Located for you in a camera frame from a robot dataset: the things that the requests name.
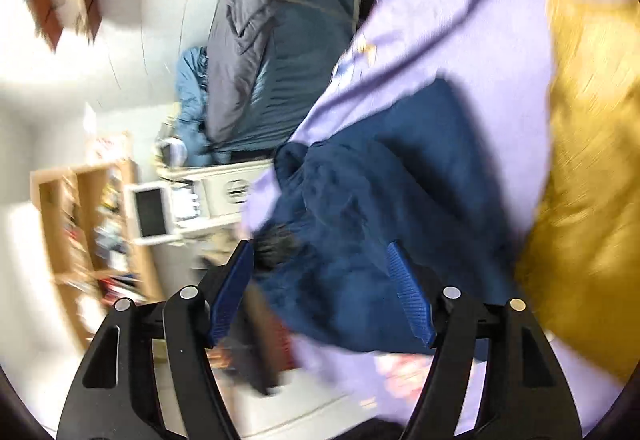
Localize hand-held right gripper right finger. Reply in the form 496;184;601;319
387;240;583;440

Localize white device with screen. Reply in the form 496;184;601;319
124;183;177;247

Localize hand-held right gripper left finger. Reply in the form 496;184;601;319
56;240;256;440

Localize light blue cloth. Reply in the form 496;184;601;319
175;45;213;166

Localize mustard yellow cloth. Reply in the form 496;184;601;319
515;0;640;386

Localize wooden shelf unit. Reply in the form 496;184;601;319
32;159;166;351

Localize purple floral bedsheet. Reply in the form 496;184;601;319
240;0;640;431

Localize grey blanket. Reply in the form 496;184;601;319
205;0;301;143

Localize navy blue pants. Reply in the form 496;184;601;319
272;78;521;356

